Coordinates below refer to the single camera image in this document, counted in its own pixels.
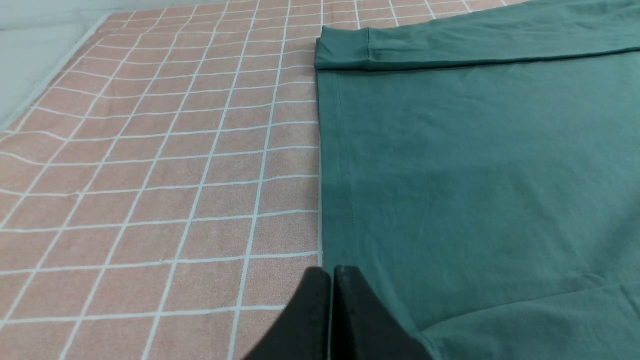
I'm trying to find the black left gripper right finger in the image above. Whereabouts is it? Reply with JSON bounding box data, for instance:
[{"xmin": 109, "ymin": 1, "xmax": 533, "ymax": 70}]
[{"xmin": 331, "ymin": 266, "xmax": 432, "ymax": 360}]

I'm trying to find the pink checkered tablecloth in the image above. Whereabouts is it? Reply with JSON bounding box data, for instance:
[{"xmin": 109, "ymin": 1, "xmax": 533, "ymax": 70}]
[{"xmin": 0, "ymin": 0, "xmax": 512, "ymax": 360}]

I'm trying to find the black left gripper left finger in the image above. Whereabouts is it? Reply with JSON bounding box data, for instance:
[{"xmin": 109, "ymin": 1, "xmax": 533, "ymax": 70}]
[{"xmin": 244, "ymin": 266, "xmax": 332, "ymax": 360}]

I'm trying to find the green long-sleeved shirt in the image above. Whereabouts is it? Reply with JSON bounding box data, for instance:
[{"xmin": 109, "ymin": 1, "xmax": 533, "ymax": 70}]
[{"xmin": 314, "ymin": 0, "xmax": 640, "ymax": 360}]

